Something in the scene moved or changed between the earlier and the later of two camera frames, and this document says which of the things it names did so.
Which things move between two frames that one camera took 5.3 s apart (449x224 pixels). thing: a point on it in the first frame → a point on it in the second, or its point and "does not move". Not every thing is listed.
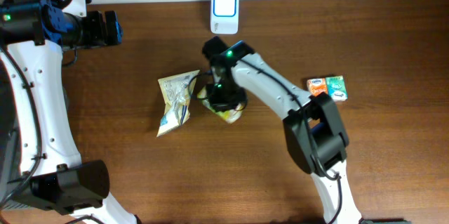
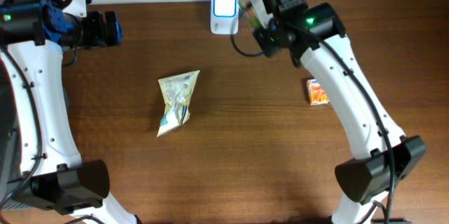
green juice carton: x=229 y=116 → x=243 y=9
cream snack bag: x=176 y=90 does not move
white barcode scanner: x=224 y=11 does not move
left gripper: x=102 y=37 does not move
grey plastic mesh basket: x=10 y=146 does not move
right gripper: x=236 y=100 → x=266 y=47
